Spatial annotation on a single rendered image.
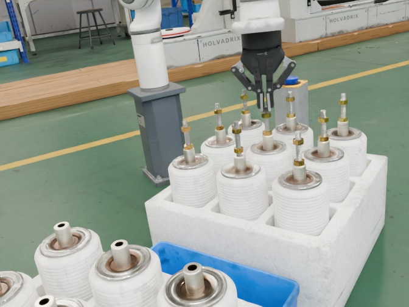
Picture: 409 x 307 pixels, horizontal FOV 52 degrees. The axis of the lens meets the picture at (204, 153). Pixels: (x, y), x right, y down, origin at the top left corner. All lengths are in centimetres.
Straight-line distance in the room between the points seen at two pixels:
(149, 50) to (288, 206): 73
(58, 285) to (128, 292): 14
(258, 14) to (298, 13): 274
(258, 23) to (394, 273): 56
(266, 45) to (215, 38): 227
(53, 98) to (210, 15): 129
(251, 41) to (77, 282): 50
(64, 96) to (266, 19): 205
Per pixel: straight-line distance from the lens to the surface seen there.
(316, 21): 355
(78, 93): 270
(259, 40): 79
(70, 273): 64
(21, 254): 119
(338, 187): 82
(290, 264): 74
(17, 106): 267
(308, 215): 72
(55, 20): 912
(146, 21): 128
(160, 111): 129
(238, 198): 76
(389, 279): 94
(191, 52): 297
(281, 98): 113
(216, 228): 78
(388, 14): 410
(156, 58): 128
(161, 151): 132
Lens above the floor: 58
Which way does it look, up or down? 22 degrees down
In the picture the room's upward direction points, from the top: 7 degrees counter-clockwise
